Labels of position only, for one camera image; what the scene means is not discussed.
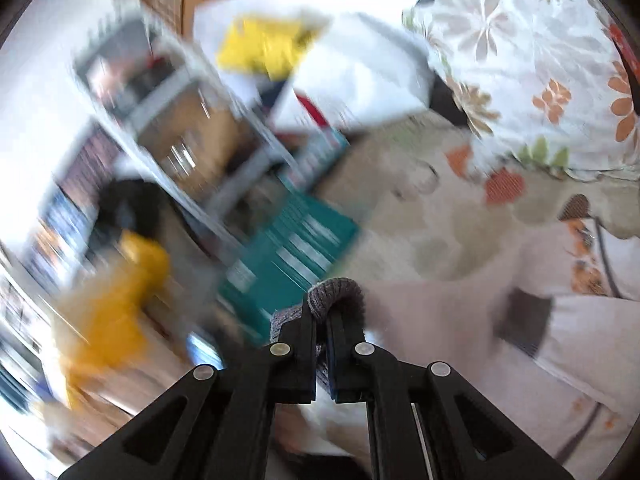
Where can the yellow bag on table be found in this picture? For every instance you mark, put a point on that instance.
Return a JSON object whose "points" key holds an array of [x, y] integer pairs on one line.
{"points": [[265, 46]]}

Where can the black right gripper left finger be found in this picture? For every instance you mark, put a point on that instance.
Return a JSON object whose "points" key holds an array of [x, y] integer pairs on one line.
{"points": [[212, 424]]}

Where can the white shelf unit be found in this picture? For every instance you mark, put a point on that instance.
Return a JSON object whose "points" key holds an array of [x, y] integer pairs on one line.
{"points": [[165, 106]]}

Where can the white floral pillow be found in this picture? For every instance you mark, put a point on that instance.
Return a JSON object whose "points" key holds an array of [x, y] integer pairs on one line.
{"points": [[539, 81]]}

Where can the pale pink small garment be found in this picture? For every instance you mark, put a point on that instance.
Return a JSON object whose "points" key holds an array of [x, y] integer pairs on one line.
{"points": [[548, 331]]}

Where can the teal box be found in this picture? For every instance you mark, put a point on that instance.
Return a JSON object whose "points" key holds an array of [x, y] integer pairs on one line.
{"points": [[296, 239]]}

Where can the heart patterned quilt bedspread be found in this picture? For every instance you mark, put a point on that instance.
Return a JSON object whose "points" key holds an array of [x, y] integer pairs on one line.
{"points": [[419, 219]]}

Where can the yellow cloth on floor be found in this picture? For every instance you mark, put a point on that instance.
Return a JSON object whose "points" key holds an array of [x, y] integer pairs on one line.
{"points": [[97, 323]]}

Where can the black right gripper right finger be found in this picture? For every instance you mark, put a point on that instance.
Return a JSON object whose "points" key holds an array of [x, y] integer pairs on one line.
{"points": [[426, 422]]}

